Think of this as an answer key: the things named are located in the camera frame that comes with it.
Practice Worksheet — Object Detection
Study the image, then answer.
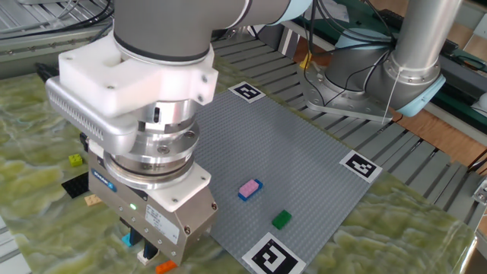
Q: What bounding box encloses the black Lego plate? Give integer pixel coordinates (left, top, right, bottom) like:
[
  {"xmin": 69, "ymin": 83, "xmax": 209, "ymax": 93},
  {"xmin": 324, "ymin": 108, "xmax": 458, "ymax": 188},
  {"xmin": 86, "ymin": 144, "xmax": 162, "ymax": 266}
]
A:
[{"xmin": 61, "ymin": 171, "xmax": 91, "ymax": 199}]

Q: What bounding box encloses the metal corner bracket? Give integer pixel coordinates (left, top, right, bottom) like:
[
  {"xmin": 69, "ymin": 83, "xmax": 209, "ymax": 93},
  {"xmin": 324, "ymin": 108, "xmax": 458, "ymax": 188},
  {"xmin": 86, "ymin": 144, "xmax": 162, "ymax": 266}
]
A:
[{"xmin": 473, "ymin": 178, "xmax": 487, "ymax": 207}]

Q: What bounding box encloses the silver Schunk gripper body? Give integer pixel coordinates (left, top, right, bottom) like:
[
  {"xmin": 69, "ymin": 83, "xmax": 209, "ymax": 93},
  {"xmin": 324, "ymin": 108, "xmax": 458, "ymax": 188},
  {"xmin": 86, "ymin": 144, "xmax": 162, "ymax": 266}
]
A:
[{"xmin": 87, "ymin": 148, "xmax": 220, "ymax": 266}]

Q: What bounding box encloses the pink Lego brick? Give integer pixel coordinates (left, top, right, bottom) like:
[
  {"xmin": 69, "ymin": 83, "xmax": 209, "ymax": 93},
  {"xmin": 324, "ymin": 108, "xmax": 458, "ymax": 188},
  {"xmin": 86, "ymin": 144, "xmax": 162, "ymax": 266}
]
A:
[{"xmin": 238, "ymin": 179, "xmax": 260, "ymax": 199}]

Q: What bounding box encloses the white plastic bag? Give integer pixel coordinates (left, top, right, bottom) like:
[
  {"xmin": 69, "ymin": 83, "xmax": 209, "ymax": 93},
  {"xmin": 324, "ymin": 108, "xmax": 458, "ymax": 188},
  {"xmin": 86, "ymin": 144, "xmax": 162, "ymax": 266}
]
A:
[{"xmin": 315, "ymin": 0, "xmax": 351, "ymax": 22}]

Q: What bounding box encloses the yellow plastic clip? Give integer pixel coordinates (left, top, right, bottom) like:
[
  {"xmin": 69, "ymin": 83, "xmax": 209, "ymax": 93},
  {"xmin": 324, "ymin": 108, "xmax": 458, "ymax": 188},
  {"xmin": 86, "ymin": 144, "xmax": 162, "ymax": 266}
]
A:
[{"xmin": 299, "ymin": 52, "xmax": 314, "ymax": 70}]

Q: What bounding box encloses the silver robot mounting plate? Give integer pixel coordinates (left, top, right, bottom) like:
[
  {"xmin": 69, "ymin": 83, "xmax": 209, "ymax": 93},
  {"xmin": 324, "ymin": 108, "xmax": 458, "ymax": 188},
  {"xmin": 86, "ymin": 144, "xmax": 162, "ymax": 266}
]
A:
[{"xmin": 296, "ymin": 62, "xmax": 395, "ymax": 123}]

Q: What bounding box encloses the grey Lego baseplate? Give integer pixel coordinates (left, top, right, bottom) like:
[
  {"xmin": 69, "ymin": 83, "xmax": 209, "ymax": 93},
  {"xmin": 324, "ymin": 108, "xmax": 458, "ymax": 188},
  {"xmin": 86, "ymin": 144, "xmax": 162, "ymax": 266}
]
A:
[{"xmin": 192, "ymin": 85, "xmax": 384, "ymax": 274}]

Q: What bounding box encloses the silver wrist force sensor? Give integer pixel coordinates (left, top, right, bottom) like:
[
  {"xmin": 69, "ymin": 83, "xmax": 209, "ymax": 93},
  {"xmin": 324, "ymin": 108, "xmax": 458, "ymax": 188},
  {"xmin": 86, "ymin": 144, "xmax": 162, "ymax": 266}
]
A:
[{"xmin": 102, "ymin": 99, "xmax": 201, "ymax": 190}]

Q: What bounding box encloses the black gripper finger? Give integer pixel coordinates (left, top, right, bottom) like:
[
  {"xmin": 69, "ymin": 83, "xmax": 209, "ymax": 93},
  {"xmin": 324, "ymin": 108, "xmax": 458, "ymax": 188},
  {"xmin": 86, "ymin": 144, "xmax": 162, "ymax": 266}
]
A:
[
  {"xmin": 142, "ymin": 239, "xmax": 160, "ymax": 263},
  {"xmin": 120, "ymin": 216, "xmax": 144, "ymax": 247}
]

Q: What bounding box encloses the blue Lego brick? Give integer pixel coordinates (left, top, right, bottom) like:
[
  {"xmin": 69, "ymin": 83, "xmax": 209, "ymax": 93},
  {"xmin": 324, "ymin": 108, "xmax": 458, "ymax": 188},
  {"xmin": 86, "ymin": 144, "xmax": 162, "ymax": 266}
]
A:
[{"xmin": 237, "ymin": 178, "xmax": 264, "ymax": 202}]

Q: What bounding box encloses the black white fiducial marker tag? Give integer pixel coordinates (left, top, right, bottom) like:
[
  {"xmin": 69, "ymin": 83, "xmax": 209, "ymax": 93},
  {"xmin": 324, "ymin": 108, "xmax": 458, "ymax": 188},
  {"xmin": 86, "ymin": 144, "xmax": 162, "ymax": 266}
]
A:
[
  {"xmin": 228, "ymin": 81, "xmax": 266, "ymax": 104},
  {"xmin": 241, "ymin": 231, "xmax": 307, "ymax": 274},
  {"xmin": 339, "ymin": 149, "xmax": 384, "ymax": 184}
]

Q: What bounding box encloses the aluminium frame rail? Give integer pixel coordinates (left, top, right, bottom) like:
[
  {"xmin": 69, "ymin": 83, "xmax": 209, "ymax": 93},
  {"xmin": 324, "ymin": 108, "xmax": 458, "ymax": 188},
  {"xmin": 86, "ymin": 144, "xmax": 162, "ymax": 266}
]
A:
[{"xmin": 0, "ymin": 17, "xmax": 115, "ymax": 80}]

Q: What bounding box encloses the orange Lego brick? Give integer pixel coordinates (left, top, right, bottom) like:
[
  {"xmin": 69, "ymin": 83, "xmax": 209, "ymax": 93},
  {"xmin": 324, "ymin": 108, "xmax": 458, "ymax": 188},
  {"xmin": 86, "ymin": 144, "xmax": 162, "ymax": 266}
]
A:
[{"xmin": 154, "ymin": 260, "xmax": 179, "ymax": 274}]

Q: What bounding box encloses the green marble pattern mat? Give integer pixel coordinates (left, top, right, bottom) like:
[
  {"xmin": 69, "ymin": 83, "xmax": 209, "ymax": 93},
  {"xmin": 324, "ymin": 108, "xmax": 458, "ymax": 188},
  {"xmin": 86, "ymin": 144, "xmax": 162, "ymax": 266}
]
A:
[{"xmin": 0, "ymin": 37, "xmax": 479, "ymax": 274}]

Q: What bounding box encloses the green Lego brick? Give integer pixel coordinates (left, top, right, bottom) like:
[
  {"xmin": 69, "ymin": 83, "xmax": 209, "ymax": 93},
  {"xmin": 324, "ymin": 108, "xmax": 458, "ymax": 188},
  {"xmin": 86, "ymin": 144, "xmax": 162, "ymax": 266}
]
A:
[{"xmin": 271, "ymin": 209, "xmax": 293, "ymax": 231}]

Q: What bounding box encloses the silver vented sensor box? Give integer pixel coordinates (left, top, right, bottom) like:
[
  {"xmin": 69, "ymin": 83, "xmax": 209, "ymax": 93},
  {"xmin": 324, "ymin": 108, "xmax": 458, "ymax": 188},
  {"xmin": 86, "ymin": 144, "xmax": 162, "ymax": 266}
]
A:
[{"xmin": 44, "ymin": 75, "xmax": 138, "ymax": 156}]

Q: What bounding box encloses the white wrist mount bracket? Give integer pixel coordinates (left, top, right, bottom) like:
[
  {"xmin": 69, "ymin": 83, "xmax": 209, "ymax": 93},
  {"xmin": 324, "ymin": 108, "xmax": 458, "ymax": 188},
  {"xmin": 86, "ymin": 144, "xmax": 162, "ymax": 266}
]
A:
[{"xmin": 58, "ymin": 30, "xmax": 218, "ymax": 119}]

